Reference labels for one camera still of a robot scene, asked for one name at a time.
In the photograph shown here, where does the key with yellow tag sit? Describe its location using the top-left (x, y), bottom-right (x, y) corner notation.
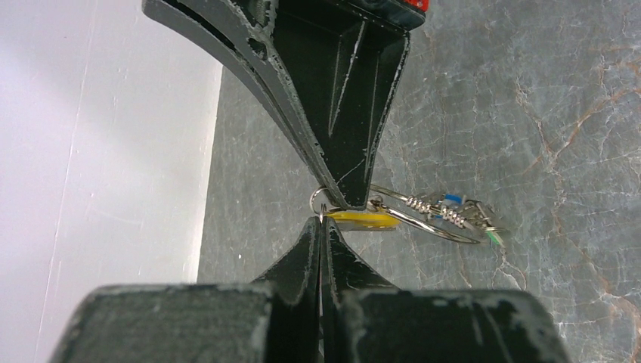
top-left (324, 211), bottom-right (401, 231)

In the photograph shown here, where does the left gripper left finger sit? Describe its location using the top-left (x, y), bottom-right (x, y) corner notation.
top-left (51, 217), bottom-right (321, 362)

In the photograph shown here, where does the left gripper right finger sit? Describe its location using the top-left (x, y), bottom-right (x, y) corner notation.
top-left (320, 218), bottom-right (570, 362)

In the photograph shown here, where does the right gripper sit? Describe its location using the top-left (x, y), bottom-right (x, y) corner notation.
top-left (235, 0), bottom-right (428, 210)

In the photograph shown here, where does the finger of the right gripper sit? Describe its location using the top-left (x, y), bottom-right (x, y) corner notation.
top-left (142, 1), bottom-right (346, 207)

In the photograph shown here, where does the keyring with keys bunch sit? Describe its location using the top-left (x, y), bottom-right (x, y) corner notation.
top-left (308, 184), bottom-right (506, 247)

